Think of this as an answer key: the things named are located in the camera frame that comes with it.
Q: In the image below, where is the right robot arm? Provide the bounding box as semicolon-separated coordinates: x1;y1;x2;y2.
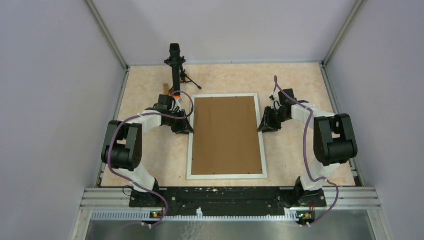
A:
257;88;358;208

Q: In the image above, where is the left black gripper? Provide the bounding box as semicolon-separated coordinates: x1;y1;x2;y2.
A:
164;110;193;136

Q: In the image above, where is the small wooden block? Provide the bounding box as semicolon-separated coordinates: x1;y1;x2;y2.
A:
163;83;170;96

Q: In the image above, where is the white picture frame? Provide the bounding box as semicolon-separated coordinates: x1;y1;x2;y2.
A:
186;93;269;181

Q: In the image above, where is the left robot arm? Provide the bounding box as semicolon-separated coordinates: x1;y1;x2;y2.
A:
101;91;195;207

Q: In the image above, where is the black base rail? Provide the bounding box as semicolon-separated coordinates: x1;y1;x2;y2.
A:
129;186;327;218

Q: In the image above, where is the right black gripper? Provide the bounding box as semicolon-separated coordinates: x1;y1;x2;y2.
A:
257;106;291;134

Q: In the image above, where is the brown backing board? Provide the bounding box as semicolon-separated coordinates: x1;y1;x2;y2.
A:
191;96;264;176

